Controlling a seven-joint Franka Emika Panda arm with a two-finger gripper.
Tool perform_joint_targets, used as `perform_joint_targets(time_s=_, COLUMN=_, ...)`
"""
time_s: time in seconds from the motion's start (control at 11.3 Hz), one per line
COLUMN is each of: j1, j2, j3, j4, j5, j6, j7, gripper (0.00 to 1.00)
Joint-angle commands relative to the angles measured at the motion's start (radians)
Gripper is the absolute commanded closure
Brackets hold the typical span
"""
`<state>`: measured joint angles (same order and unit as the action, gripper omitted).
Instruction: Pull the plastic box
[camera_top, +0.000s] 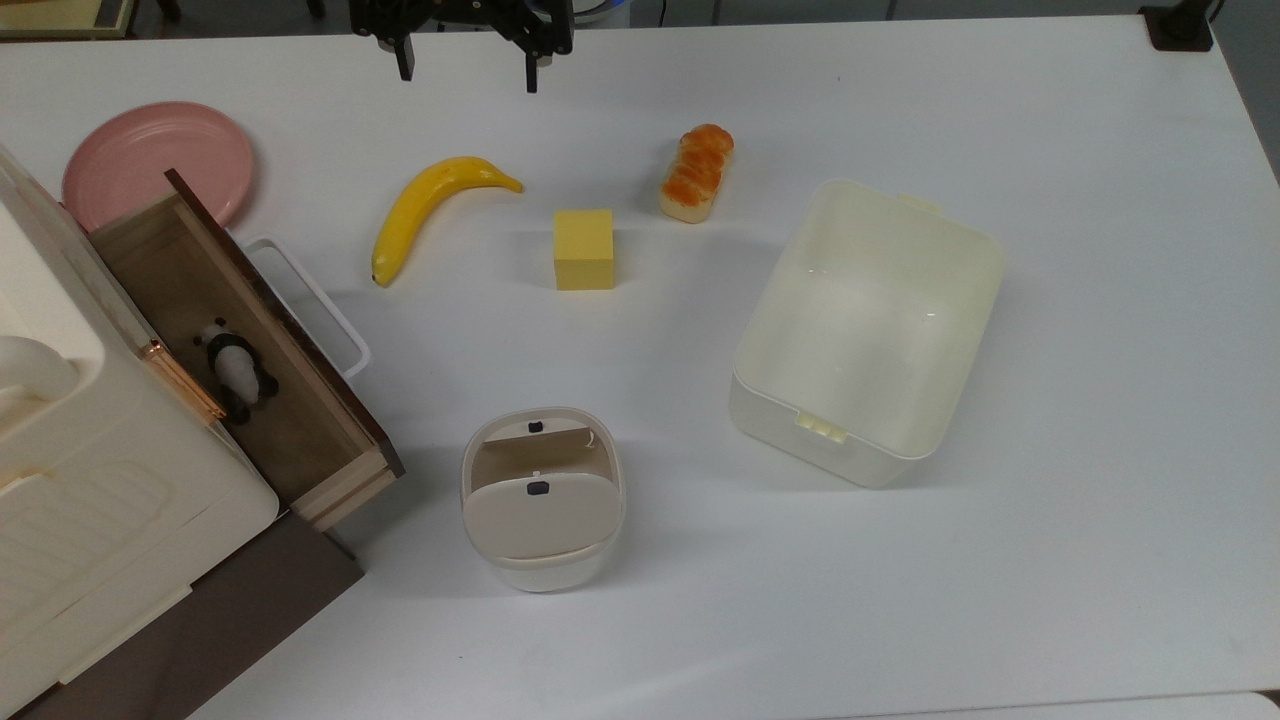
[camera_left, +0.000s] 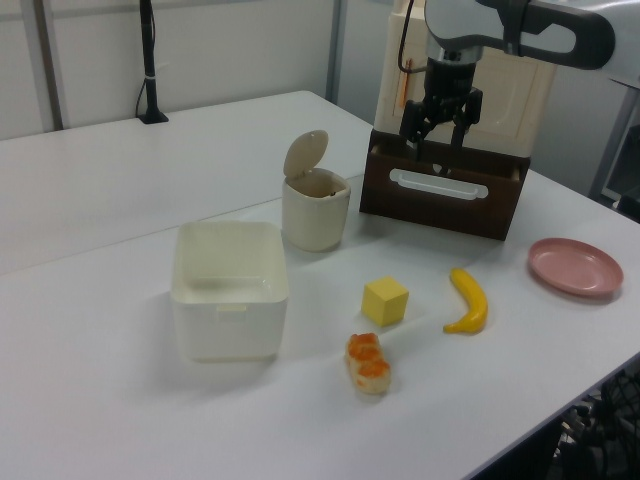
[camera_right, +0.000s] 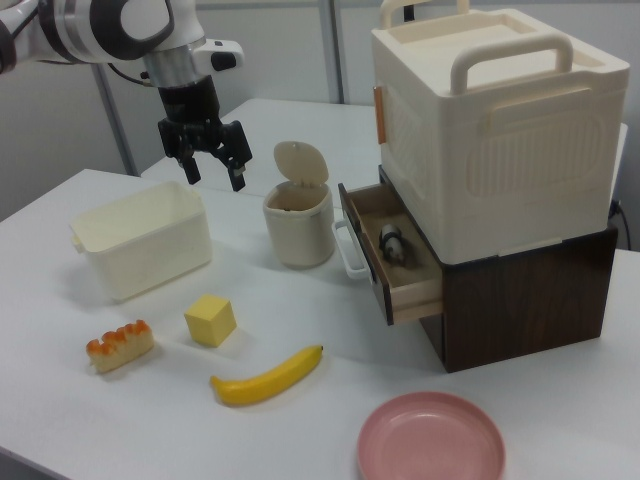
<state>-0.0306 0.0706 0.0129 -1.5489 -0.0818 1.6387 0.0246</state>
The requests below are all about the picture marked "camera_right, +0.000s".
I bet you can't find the yellow toy banana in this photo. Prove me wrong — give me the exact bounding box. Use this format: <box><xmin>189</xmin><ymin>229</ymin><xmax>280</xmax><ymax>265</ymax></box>
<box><xmin>209</xmin><ymin>344</ymin><xmax>324</xmax><ymax>408</ymax></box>

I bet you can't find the cream plastic storage container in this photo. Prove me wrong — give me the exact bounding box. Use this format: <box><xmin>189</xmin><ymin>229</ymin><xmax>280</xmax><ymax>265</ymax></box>
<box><xmin>370</xmin><ymin>0</ymin><xmax>631</xmax><ymax>260</ymax></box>

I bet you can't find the pink plastic plate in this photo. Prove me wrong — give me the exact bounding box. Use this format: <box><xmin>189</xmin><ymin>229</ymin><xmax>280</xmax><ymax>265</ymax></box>
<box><xmin>356</xmin><ymin>391</ymin><xmax>506</xmax><ymax>480</ymax></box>

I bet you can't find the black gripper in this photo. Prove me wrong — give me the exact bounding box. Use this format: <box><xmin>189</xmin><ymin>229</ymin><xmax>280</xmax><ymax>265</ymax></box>
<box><xmin>156</xmin><ymin>79</ymin><xmax>253</xmax><ymax>192</ymax></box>

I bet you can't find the dark wooden drawer cabinet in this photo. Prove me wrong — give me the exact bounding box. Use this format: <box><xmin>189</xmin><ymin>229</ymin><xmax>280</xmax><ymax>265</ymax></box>
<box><xmin>377</xmin><ymin>164</ymin><xmax>619</xmax><ymax>374</ymax></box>

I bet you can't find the black cable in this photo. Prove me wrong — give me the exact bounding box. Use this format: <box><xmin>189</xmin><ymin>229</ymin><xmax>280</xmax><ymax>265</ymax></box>
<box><xmin>608</xmin><ymin>198</ymin><xmax>630</xmax><ymax>249</ymax></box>

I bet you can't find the yellow cube block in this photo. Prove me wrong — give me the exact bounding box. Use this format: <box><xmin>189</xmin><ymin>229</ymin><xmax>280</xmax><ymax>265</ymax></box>
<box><xmin>183</xmin><ymin>293</ymin><xmax>237</xmax><ymax>348</ymax></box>

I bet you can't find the toy cake with orange topping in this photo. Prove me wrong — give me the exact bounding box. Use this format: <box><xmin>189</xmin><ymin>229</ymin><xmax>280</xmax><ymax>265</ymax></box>
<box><xmin>84</xmin><ymin>319</ymin><xmax>156</xmax><ymax>375</ymax></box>

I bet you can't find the black and white toy figure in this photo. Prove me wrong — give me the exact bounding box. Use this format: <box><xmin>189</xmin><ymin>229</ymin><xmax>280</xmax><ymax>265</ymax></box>
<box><xmin>378</xmin><ymin>222</ymin><xmax>408</xmax><ymax>266</ymax></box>

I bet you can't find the white open plastic box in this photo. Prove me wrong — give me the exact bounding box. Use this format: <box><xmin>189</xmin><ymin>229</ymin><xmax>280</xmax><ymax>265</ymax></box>
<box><xmin>68</xmin><ymin>180</ymin><xmax>213</xmax><ymax>306</ymax></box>

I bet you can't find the wooden drawer with white handle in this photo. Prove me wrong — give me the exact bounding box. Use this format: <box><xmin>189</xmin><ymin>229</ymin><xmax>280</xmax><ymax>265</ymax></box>
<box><xmin>331</xmin><ymin>181</ymin><xmax>445</xmax><ymax>327</ymax></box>

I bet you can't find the cream trash can with lid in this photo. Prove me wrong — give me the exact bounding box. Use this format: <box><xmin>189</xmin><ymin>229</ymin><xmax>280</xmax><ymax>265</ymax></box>
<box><xmin>262</xmin><ymin>141</ymin><xmax>335</xmax><ymax>270</ymax></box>

